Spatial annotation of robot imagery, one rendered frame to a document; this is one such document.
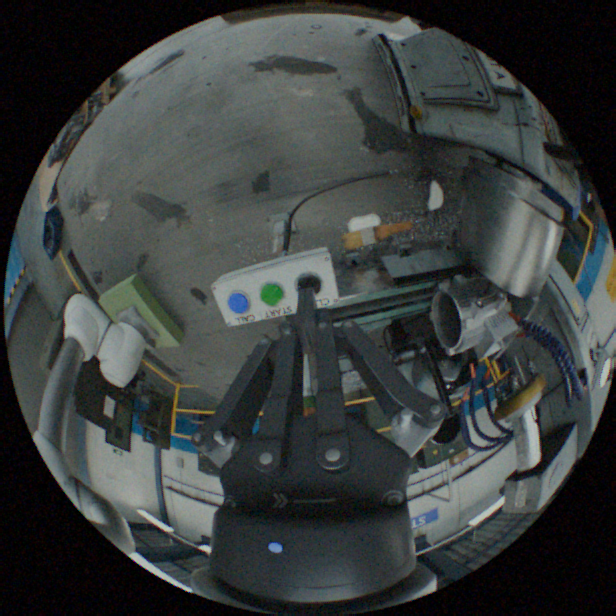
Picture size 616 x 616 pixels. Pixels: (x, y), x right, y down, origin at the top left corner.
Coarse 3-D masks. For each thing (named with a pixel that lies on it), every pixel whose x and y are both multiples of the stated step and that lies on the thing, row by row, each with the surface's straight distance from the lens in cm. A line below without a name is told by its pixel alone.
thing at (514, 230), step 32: (480, 160) 39; (480, 192) 36; (512, 192) 34; (544, 192) 54; (480, 224) 37; (512, 224) 34; (544, 224) 36; (480, 256) 39; (512, 256) 36; (544, 256) 39; (512, 288) 39
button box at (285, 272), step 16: (288, 256) 30; (304, 256) 27; (320, 256) 26; (240, 272) 30; (256, 272) 27; (272, 272) 26; (288, 272) 26; (304, 272) 26; (320, 272) 26; (224, 288) 29; (240, 288) 28; (256, 288) 28; (288, 288) 27; (336, 288) 27; (224, 304) 30; (256, 304) 29; (288, 304) 28; (320, 304) 28; (240, 320) 30; (256, 320) 30
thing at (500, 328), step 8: (496, 312) 60; (504, 312) 63; (488, 320) 57; (496, 320) 59; (504, 320) 60; (512, 320) 63; (488, 328) 55; (496, 328) 57; (504, 328) 59; (512, 328) 61; (488, 336) 56; (496, 336) 55; (504, 336) 58; (480, 344) 60; (488, 344) 57; (496, 344) 68; (504, 344) 68; (480, 352) 60; (488, 352) 64
